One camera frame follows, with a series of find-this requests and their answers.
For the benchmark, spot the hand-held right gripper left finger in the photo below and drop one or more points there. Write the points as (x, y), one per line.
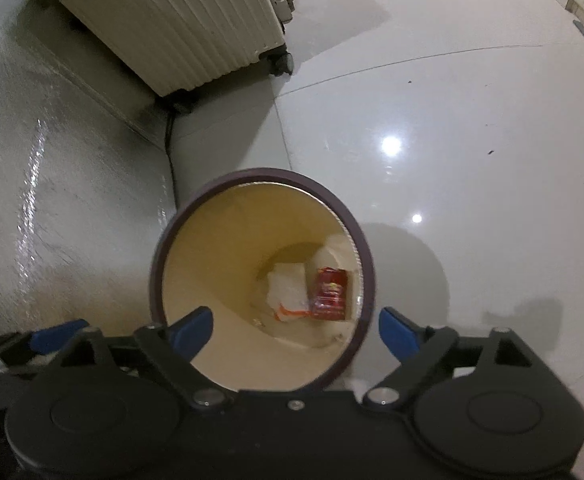
(192, 327)

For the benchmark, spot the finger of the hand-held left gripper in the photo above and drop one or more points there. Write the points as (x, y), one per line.
(54, 337)

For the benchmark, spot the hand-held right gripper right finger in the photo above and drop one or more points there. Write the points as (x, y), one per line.
(397, 332)

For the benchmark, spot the round purple-rimmed trash bin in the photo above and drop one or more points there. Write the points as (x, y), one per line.
(207, 240)

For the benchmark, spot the red snack packet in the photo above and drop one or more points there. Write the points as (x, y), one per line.
(329, 292)

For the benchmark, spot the crumpled white paper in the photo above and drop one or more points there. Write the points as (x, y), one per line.
(334, 252)

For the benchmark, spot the crumpled white wrapper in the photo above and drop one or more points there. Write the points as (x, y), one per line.
(289, 287)

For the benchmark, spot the cream ribbed suitcase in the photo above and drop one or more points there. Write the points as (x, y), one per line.
(172, 15)

